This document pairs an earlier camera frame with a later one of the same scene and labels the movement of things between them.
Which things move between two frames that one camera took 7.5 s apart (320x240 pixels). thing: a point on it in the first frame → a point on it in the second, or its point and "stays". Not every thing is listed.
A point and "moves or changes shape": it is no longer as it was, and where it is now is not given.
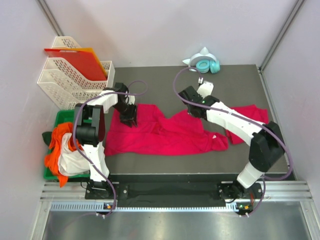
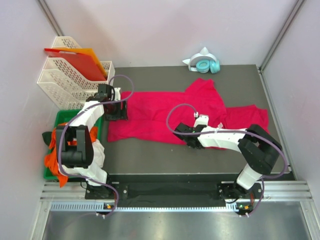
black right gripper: (203, 97) → (200, 147)
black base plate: (220, 192) stays
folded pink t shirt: (251, 111) stays
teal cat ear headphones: (205, 61) stays
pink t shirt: (153, 133) moves or changes shape
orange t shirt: (51, 160) stays
